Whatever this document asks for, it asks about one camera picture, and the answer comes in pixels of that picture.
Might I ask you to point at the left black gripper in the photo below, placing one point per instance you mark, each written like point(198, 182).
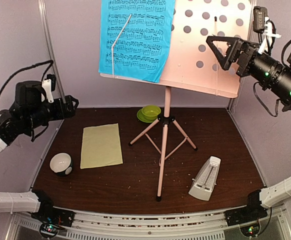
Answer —
point(61, 114)

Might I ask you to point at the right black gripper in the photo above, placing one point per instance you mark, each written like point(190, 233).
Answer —
point(232, 53)

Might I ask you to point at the pink music stand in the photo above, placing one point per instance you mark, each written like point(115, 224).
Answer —
point(191, 64)

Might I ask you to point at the yellow paper sheet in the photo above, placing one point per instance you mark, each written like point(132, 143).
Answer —
point(101, 146)

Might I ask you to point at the blue sheet music paper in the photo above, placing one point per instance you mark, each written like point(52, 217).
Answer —
point(135, 38)

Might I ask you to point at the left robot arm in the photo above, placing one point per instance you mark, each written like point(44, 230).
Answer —
point(34, 106)

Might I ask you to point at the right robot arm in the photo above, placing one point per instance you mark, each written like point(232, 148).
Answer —
point(269, 74)

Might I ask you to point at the white bowl dark outside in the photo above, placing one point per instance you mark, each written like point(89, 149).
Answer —
point(61, 164)

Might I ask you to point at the green bowl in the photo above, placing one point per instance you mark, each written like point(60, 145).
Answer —
point(150, 112)

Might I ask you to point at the grey metronome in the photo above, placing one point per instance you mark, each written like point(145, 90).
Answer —
point(204, 182)

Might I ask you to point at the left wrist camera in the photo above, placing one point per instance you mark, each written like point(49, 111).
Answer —
point(48, 85)

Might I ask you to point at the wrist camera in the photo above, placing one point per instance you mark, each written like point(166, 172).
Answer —
point(48, 85)
point(265, 29)

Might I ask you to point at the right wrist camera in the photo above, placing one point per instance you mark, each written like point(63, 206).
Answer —
point(265, 29)

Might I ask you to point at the right frame post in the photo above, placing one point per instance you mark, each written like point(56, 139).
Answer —
point(250, 37)

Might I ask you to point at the frame post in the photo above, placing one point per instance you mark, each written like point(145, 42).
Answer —
point(250, 37)
point(49, 43)

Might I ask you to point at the left frame post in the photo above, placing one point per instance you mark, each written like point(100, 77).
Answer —
point(49, 43)

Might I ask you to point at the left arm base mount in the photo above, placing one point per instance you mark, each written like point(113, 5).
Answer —
point(54, 221)

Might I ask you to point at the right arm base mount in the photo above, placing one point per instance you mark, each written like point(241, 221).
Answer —
point(248, 219)

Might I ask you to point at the aluminium front rail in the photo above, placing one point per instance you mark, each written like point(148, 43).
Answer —
point(204, 225)

